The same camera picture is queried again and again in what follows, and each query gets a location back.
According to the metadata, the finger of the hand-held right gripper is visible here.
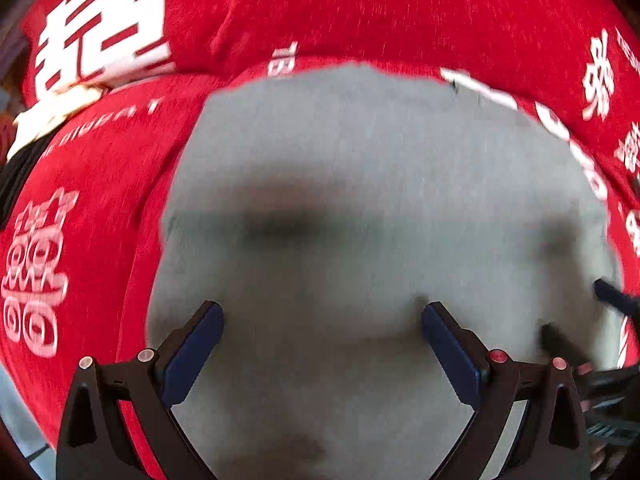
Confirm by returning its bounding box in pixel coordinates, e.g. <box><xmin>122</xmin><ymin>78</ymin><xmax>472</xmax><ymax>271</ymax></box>
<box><xmin>593</xmin><ymin>279</ymin><xmax>640</xmax><ymax>317</ymax></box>
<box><xmin>541</xmin><ymin>323</ymin><xmax>597</xmax><ymax>370</ymax></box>

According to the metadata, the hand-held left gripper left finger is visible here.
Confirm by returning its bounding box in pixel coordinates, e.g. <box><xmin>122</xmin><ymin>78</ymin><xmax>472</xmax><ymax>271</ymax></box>
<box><xmin>55</xmin><ymin>301</ymin><xmax>224</xmax><ymax>480</ymax></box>

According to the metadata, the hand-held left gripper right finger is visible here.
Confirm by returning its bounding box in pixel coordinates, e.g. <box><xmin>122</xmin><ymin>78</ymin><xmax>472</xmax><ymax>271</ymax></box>
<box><xmin>421</xmin><ymin>301</ymin><xmax>592</xmax><ymax>480</ymax></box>

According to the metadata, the grey small cloth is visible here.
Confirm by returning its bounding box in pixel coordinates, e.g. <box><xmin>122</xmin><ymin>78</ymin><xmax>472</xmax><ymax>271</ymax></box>
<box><xmin>145</xmin><ymin>62</ymin><xmax>627</xmax><ymax>480</ymax></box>

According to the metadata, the dark cloth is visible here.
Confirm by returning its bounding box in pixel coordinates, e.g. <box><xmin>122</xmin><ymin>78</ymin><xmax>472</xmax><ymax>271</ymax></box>
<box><xmin>0</xmin><ymin>132</ymin><xmax>54</xmax><ymax>232</ymax></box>

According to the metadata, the cream gold fabric piece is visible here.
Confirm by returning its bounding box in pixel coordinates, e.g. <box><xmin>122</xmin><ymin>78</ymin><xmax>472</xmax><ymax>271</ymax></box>
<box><xmin>7</xmin><ymin>84</ymin><xmax>109</xmax><ymax>162</ymax></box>

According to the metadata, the red printed pillow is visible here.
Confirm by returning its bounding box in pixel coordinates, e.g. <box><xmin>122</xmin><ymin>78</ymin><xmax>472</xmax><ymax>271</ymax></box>
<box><xmin>20</xmin><ymin>0</ymin><xmax>640</xmax><ymax>111</ymax></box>

